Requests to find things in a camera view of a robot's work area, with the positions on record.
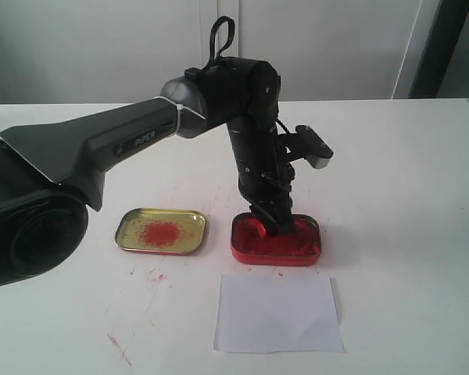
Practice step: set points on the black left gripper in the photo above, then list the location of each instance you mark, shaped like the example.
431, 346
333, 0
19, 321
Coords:
262, 173

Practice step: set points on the red plastic stamp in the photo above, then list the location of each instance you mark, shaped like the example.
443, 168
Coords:
259, 228

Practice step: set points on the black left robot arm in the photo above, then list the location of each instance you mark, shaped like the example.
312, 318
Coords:
52, 174

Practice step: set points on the red ink pad tin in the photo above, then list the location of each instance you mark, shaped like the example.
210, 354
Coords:
300, 248

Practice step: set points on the white paper sheet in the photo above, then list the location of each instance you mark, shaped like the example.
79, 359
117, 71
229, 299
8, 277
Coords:
260, 314

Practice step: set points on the gold tin lid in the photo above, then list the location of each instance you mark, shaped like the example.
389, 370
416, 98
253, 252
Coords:
161, 231

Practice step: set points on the white cabinet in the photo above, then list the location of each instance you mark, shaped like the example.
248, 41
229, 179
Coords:
124, 51

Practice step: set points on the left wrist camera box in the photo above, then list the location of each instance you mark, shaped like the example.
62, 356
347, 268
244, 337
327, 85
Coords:
312, 148

